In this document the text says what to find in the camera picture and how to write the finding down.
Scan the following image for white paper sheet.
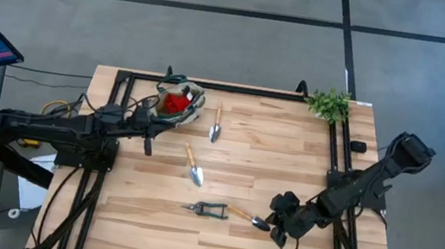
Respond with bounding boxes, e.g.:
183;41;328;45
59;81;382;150
13;150;59;214

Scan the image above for green handled pruning shears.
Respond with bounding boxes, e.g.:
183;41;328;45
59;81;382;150
179;197;232;222

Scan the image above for beige gardening bag green trim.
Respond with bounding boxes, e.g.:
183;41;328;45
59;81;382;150
149;70;210;132

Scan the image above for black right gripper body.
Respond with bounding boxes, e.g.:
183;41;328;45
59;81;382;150
276;193;323;244

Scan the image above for yellow tool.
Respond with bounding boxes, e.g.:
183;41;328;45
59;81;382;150
16;137;43;150

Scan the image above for small black box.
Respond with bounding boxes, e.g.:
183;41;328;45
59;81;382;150
348;139;369;155

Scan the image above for wide trowel wooden handle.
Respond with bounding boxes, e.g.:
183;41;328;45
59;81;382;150
178;142;210;189

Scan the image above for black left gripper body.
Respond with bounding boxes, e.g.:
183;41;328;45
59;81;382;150
127;102;175;143

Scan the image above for red gardening gloves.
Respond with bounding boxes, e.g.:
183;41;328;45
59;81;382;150
162;89;194;118

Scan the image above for dark scoop wooden handle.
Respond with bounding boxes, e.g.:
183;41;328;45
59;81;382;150
224;203;275;233

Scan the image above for green plant in white pot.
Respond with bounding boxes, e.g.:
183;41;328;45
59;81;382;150
301;83;355;127

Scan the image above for black aluminium table frame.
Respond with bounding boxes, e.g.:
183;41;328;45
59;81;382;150
23;57;426;249

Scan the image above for yellow cable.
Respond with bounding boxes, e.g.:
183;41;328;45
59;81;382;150
39;97;75;121

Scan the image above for narrow trowel wooden handle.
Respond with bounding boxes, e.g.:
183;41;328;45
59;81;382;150
207;99;227;145

